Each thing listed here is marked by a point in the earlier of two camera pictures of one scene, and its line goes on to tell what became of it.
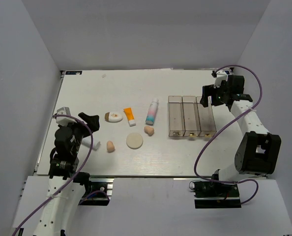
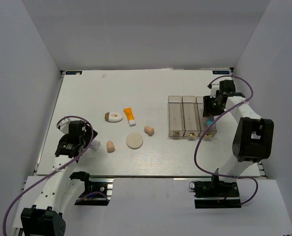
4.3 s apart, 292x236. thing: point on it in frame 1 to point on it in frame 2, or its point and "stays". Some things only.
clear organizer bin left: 176,117 stays
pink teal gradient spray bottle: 152,111 to 210,120
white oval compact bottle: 113,117 stays
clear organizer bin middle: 191,121 stays
